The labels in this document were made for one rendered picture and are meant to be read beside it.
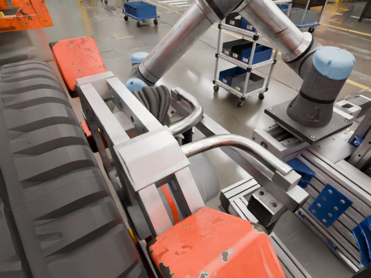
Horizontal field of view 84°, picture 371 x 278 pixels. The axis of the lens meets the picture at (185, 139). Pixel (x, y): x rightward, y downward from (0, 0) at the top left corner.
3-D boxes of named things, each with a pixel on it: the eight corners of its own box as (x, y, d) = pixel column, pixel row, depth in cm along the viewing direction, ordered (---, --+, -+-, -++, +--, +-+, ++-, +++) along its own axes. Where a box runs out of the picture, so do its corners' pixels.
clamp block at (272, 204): (244, 208, 40) (250, 192, 37) (274, 186, 44) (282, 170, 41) (265, 229, 37) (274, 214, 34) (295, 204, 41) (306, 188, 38)
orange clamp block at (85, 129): (93, 154, 63) (86, 138, 69) (118, 144, 67) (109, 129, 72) (86, 137, 59) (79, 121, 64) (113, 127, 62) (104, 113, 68)
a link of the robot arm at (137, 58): (149, 62, 69) (153, 91, 76) (152, 50, 77) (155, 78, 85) (126, 62, 69) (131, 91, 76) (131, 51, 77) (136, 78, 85)
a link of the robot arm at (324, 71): (309, 101, 67) (329, 59, 58) (292, 82, 77) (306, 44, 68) (345, 100, 68) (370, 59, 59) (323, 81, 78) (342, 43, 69)
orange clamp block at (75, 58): (71, 99, 42) (52, 55, 41) (109, 89, 46) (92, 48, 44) (69, 93, 36) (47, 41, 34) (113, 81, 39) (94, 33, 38)
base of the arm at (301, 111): (303, 100, 86) (313, 78, 80) (338, 119, 76) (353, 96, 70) (277, 110, 81) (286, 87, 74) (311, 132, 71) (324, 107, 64)
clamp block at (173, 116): (161, 122, 62) (160, 106, 58) (186, 112, 65) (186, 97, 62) (170, 131, 58) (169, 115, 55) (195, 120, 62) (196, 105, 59)
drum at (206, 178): (122, 207, 54) (109, 173, 44) (189, 172, 63) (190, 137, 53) (146, 256, 45) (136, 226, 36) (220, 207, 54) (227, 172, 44)
